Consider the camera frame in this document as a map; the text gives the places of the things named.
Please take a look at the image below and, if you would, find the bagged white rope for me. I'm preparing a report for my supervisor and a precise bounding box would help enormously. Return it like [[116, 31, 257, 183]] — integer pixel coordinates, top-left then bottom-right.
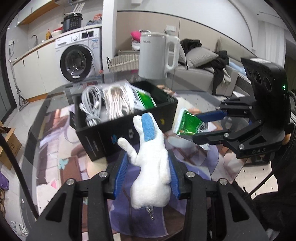
[[99, 79, 136, 121]]

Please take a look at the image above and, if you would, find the black jacket on sofa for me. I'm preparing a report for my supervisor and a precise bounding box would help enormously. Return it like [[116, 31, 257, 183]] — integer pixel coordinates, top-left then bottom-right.
[[179, 39, 231, 95]]

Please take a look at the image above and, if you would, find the white wicker basket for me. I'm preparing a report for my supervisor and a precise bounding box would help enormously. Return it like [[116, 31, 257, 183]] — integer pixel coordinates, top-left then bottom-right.
[[107, 54, 139, 72]]

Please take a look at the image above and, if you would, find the white washing machine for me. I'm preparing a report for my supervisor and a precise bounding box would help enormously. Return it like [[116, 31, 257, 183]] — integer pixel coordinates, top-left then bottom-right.
[[55, 27, 102, 83]]

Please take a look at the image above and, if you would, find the black cardboard box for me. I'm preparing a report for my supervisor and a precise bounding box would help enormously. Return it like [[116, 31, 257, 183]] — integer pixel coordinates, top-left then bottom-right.
[[74, 81, 178, 161]]

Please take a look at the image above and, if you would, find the white plush toy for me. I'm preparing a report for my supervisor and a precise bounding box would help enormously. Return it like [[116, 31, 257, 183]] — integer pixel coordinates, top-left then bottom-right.
[[117, 113, 171, 209]]

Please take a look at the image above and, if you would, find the floor mop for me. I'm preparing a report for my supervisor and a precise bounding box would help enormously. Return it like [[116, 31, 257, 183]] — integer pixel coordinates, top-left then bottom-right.
[[7, 41, 30, 112]]

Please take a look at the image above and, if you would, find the green medicine packet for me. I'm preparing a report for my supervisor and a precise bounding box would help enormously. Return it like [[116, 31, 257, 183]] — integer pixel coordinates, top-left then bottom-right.
[[173, 108, 208, 136]]

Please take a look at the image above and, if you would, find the grey cushion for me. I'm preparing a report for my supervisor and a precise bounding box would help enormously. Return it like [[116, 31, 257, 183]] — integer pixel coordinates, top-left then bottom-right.
[[186, 47, 219, 68]]

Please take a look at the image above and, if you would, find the grey sofa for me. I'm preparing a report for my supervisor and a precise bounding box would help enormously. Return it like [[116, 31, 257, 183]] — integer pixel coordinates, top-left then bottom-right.
[[173, 37, 253, 97]]

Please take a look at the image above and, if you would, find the kitchen faucet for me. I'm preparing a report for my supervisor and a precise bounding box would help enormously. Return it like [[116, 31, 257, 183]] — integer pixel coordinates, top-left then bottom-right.
[[31, 35, 38, 46]]

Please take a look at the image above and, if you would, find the white electric kettle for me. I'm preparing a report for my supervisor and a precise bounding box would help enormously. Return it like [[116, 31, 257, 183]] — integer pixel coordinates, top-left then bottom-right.
[[138, 32, 180, 80]]

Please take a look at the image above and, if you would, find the white charging cable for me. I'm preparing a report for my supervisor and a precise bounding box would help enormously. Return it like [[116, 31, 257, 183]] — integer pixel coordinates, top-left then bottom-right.
[[79, 85, 103, 128]]

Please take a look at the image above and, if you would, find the black pressure cooker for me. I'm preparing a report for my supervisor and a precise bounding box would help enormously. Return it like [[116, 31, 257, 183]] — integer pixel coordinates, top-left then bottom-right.
[[61, 13, 83, 32]]

